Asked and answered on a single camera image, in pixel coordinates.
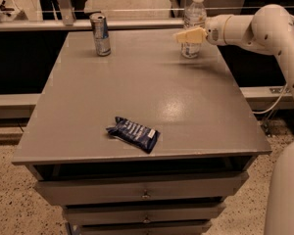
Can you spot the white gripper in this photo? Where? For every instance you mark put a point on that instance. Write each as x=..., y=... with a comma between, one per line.
x=215, y=30

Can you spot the clear plastic water bottle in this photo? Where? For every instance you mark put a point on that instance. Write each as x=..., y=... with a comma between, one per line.
x=194, y=15

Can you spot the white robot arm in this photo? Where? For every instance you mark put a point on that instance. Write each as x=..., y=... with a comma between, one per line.
x=269, y=31

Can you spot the silver blue redbull can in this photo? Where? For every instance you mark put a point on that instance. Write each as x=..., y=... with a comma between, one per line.
x=100, y=34

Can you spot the dark blue snack packet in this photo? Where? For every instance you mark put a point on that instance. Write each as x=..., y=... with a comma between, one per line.
x=138, y=135

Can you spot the grey drawer cabinet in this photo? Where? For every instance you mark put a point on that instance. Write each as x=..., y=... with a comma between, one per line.
x=205, y=123

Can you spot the bottom grey drawer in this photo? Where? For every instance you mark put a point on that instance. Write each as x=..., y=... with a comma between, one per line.
x=188, y=227

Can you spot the grey drawer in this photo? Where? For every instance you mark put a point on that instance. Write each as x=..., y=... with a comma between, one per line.
x=141, y=188
x=188, y=227
x=145, y=213

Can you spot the grey metal railing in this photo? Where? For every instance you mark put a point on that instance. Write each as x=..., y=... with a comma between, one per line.
x=82, y=25

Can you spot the top grey drawer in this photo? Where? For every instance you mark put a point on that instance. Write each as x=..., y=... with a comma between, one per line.
x=141, y=188

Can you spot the middle grey drawer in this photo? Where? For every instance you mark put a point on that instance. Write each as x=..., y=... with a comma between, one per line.
x=145, y=213

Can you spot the metal support post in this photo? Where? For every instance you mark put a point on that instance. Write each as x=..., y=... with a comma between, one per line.
x=66, y=11

